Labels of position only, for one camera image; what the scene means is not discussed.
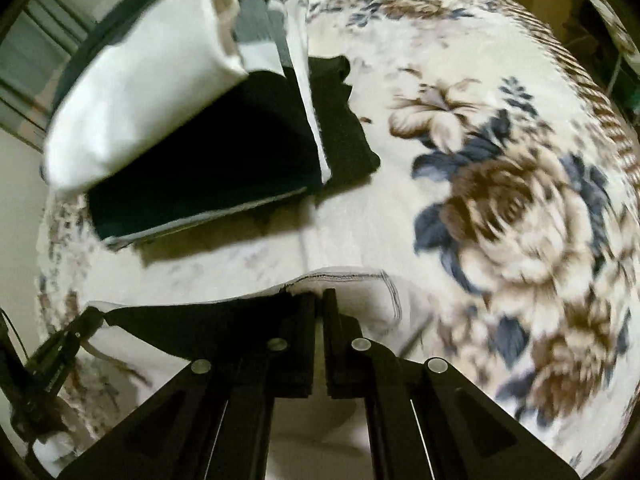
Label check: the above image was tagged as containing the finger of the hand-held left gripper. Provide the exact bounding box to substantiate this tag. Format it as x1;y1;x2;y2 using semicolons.
25;305;107;402

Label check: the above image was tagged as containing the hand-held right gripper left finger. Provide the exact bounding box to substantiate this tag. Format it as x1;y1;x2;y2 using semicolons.
59;292;316;480

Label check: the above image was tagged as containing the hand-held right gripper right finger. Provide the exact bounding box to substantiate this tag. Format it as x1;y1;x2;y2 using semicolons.
323;288;582;480

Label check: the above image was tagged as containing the white small garment with stitching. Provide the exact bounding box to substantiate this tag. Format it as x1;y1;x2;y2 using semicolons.
82;266;437;480

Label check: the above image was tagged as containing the black folded garment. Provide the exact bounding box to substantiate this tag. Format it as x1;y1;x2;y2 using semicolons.
89;74;327;253

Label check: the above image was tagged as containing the black folded cloth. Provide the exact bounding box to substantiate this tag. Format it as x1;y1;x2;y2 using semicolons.
306;54;382;187

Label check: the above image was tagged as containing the white folded garment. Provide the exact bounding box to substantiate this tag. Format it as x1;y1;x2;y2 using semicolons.
44;0;251;196

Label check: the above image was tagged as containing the floral printed blanket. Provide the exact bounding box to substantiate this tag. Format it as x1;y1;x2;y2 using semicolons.
34;0;640;480

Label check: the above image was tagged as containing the grey white striped garment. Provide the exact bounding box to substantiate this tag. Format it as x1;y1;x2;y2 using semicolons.
232;0;335;187

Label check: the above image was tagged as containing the window frame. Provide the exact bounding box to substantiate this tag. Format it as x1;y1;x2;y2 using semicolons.
0;0;98;153

